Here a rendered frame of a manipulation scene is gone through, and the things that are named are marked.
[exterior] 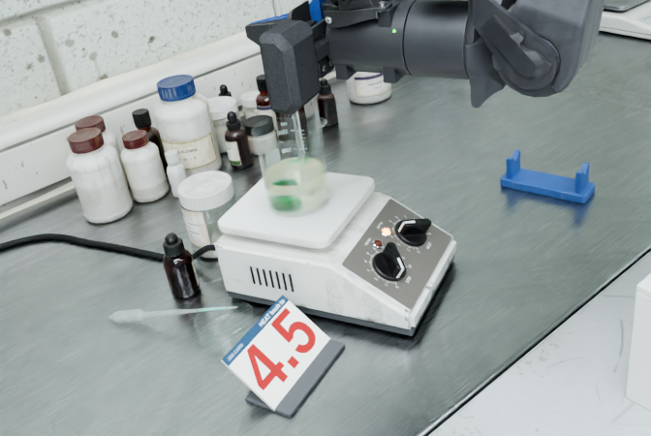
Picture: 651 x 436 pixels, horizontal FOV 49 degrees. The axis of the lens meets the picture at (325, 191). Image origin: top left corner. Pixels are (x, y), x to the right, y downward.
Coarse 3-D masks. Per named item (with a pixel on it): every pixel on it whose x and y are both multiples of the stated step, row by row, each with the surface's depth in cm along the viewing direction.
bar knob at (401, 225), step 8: (400, 224) 69; (408, 224) 67; (416, 224) 68; (424, 224) 68; (400, 232) 68; (408, 232) 68; (416, 232) 68; (424, 232) 69; (408, 240) 68; (416, 240) 68; (424, 240) 68
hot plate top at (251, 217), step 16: (336, 176) 73; (352, 176) 72; (256, 192) 72; (336, 192) 70; (352, 192) 69; (368, 192) 70; (240, 208) 70; (256, 208) 69; (336, 208) 67; (352, 208) 67; (224, 224) 67; (240, 224) 67; (256, 224) 67; (272, 224) 66; (288, 224) 66; (304, 224) 66; (320, 224) 65; (336, 224) 65; (272, 240) 65; (288, 240) 64; (304, 240) 63; (320, 240) 63
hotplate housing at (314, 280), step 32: (352, 224) 68; (224, 256) 68; (256, 256) 66; (288, 256) 65; (320, 256) 64; (448, 256) 69; (256, 288) 69; (288, 288) 67; (320, 288) 65; (352, 288) 63; (352, 320) 65; (384, 320) 63; (416, 320) 63
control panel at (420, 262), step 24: (384, 216) 70; (408, 216) 71; (360, 240) 66; (384, 240) 67; (432, 240) 69; (360, 264) 64; (408, 264) 66; (432, 264) 67; (384, 288) 63; (408, 288) 64
